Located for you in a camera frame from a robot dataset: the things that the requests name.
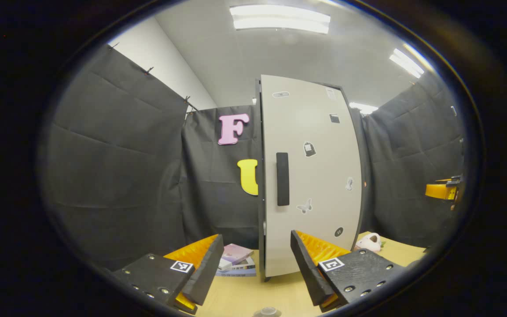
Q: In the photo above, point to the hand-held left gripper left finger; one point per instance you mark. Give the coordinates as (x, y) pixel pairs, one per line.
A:
(205, 273)

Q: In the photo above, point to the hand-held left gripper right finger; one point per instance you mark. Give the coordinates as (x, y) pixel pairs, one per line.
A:
(308, 273)

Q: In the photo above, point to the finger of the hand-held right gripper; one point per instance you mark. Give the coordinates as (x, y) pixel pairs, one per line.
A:
(449, 179)
(439, 191)

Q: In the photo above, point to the clear bottle green label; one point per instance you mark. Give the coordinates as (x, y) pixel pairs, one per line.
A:
(267, 312)

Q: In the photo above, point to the grey cabinet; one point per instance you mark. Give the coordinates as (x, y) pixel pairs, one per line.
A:
(261, 211)

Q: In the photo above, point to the white cabinet door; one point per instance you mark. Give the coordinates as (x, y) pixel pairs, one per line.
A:
(319, 176)

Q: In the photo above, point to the white book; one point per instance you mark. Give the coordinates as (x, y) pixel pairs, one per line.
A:
(225, 263)

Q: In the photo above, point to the blue book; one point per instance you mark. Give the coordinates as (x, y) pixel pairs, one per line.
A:
(236, 273)

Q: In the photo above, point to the pink book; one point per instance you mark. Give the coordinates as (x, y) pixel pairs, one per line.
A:
(237, 252)

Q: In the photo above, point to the dark spine book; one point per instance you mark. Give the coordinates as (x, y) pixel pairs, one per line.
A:
(245, 264)

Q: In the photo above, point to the pink plush slipper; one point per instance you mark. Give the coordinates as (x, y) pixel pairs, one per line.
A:
(369, 242)

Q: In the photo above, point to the black backdrop cloth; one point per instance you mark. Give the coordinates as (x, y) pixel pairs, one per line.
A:
(117, 176)

